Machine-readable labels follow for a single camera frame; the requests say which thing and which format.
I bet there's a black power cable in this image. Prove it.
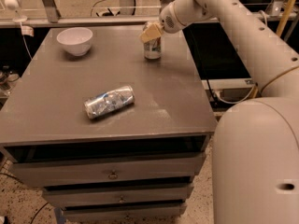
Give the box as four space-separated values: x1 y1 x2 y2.
199 63 219 105

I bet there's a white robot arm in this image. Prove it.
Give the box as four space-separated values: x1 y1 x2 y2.
141 0 299 224

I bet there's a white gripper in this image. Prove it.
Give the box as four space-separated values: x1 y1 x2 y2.
139 0 212 43

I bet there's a white ceramic bowl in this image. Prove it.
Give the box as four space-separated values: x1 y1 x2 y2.
56 27 93 56

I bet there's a green white 7up can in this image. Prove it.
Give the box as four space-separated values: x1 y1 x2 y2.
143 21 163 61

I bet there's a grey drawer cabinet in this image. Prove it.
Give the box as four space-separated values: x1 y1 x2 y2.
0 26 216 222

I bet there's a yellow wooden ladder frame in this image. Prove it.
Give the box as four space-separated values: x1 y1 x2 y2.
276 0 296 36

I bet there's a white paper tag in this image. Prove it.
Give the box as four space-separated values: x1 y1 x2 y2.
21 26 34 36

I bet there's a white desk lamp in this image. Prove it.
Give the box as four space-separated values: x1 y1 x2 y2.
5 0 27 23

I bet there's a white cable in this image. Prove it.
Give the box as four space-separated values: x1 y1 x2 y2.
214 84 260 105

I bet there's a crushed blue silver redbull can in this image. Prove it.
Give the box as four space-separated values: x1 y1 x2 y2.
84 86 135 119

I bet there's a metal railing frame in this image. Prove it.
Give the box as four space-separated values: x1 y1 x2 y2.
0 0 293 29

